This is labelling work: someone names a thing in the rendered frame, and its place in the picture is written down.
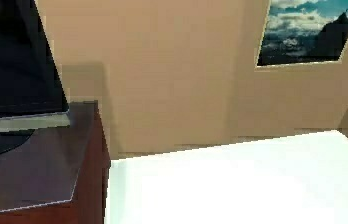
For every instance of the black television set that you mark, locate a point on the black television set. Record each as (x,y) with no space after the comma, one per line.
(15,66)

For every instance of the dark red wooden cabinet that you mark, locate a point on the dark red wooden cabinet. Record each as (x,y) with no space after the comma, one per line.
(48,166)

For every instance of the framed mountain sky picture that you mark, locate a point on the framed mountain sky picture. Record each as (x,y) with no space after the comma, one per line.
(302,33)

